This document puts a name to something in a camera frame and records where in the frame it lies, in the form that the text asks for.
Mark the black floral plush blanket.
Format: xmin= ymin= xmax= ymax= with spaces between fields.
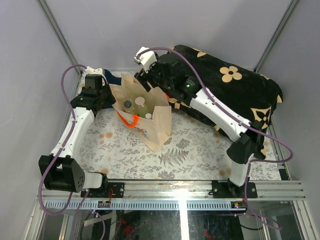
xmin=162 ymin=44 xmax=284 ymax=161

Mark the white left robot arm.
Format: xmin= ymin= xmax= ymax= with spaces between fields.
xmin=38 ymin=74 xmax=115 ymax=198

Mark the aluminium mounting rail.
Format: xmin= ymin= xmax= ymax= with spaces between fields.
xmin=80 ymin=179 xmax=306 ymax=200

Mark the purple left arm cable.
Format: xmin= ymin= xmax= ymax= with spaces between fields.
xmin=37 ymin=64 xmax=107 ymax=240

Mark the floral patterned table mat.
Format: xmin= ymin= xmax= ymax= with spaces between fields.
xmin=76 ymin=70 xmax=283 ymax=181

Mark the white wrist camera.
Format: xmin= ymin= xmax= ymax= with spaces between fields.
xmin=134 ymin=46 xmax=157 ymax=73
xmin=84 ymin=66 xmax=104 ymax=75

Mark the green lotion pump bottle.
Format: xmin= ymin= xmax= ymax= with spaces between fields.
xmin=134 ymin=96 xmax=150 ymax=118

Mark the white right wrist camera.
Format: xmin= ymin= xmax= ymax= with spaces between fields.
xmin=134 ymin=46 xmax=157 ymax=73

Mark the beige canvas tote bag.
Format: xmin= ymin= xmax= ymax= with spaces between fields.
xmin=110 ymin=73 xmax=172 ymax=152

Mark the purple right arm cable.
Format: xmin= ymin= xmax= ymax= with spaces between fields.
xmin=138 ymin=46 xmax=294 ymax=231

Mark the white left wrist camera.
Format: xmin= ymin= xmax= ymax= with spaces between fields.
xmin=84 ymin=66 xmax=104 ymax=75

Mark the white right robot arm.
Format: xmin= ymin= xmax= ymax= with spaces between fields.
xmin=134 ymin=49 xmax=260 ymax=198

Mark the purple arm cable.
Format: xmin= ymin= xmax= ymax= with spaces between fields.
xmin=138 ymin=46 xmax=294 ymax=231
xmin=37 ymin=64 xmax=107 ymax=240

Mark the dark blue cloth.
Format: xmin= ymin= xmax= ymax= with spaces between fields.
xmin=69 ymin=69 xmax=123 ymax=111

